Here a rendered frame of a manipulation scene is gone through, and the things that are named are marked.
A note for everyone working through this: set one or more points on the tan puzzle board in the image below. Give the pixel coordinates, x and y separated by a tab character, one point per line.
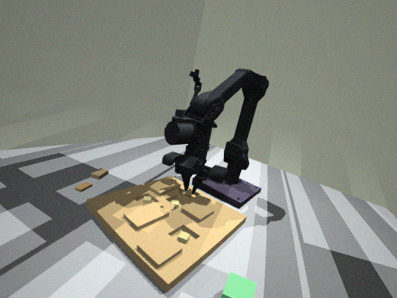
149	232

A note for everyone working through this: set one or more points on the light green block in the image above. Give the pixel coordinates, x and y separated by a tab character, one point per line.
239	287

